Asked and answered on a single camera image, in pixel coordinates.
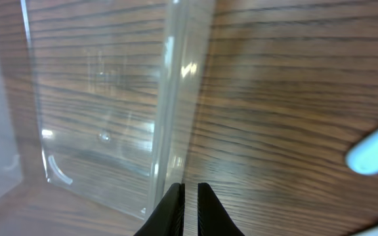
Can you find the white plastic knife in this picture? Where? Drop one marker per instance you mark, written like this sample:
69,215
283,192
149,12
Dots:
363,157

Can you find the clear plastic container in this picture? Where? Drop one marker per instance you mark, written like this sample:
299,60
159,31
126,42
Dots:
117,83

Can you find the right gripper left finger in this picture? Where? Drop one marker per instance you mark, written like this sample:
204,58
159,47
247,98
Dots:
167,218

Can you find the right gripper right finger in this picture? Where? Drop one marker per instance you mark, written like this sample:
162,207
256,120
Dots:
213,219

